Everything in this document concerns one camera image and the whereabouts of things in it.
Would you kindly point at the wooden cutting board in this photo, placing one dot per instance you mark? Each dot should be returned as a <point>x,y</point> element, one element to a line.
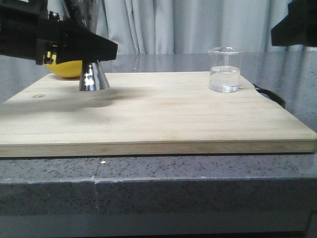
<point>147,113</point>

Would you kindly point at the grey curtain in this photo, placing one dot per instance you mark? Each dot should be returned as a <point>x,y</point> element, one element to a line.
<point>159,27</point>

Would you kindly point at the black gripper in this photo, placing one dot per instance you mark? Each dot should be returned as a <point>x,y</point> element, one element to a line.
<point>29,31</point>
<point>298,27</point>

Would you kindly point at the steel double jigger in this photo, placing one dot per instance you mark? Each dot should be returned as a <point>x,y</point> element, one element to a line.
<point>85,13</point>

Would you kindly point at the yellow lemon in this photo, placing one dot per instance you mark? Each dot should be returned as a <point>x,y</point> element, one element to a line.
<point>70,69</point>

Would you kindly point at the small glass beaker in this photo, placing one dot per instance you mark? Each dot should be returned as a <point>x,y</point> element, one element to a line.
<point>225,69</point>

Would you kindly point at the black cutting board handle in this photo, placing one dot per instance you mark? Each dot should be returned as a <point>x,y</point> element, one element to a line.
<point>271,95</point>

